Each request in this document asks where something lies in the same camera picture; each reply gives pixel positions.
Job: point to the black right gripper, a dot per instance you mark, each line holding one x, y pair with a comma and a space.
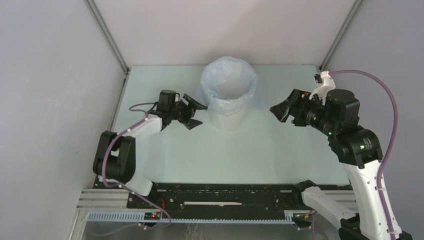
299, 99

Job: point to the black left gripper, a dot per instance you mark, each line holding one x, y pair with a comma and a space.
190, 109

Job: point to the light blue plastic trash bag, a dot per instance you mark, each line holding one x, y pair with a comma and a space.
231, 68

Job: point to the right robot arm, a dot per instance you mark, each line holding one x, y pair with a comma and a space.
358, 150

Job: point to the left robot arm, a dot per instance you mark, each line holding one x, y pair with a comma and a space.
115, 159

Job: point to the white faceted trash bin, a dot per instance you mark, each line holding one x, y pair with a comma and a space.
227, 116

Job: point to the small electronics board with leds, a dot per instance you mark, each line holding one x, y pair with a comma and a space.
152, 216

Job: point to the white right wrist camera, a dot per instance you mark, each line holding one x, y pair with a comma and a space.
325, 83

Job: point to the right aluminium frame post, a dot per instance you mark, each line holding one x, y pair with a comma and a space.
351, 15

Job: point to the aluminium frame post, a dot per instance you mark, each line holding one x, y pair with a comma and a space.
351, 15
107, 34

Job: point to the left aluminium frame post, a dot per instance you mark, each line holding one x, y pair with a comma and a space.
107, 34

